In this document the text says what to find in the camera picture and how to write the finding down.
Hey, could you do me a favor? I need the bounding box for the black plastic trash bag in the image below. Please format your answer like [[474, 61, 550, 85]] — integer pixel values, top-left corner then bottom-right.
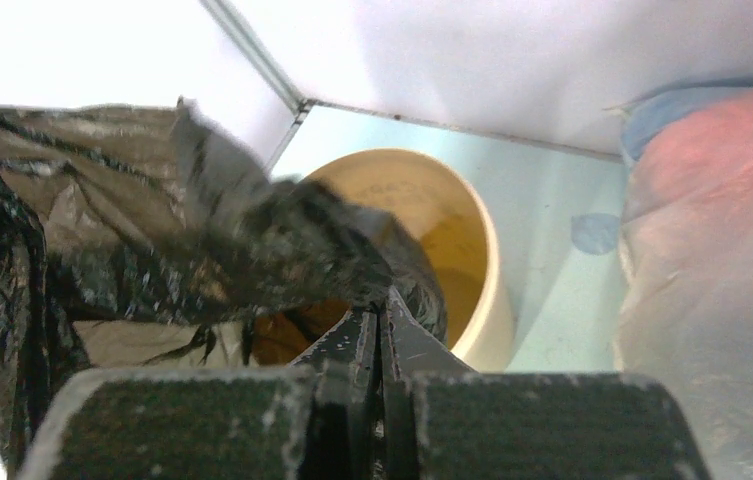
[[0, 98, 448, 478]]

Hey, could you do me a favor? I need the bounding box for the blue round sticker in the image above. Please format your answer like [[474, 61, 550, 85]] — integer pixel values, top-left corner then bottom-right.
[[570, 212, 620, 256]]

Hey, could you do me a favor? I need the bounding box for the beige round trash bin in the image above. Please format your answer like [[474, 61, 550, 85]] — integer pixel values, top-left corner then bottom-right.
[[271, 148, 517, 372]]

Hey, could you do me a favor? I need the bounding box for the translucent bag of supplies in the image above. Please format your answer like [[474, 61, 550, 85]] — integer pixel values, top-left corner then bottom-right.
[[613, 84, 753, 479]]

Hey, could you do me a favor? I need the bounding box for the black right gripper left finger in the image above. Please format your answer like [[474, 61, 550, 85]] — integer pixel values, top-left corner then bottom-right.
[[19, 309, 378, 479]]

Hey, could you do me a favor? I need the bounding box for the aluminium frame post left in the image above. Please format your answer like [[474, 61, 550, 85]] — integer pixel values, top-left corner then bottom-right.
[[199, 0, 311, 115]]

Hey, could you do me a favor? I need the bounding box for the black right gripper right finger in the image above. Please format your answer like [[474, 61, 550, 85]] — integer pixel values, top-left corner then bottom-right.
[[379, 292, 710, 479]]

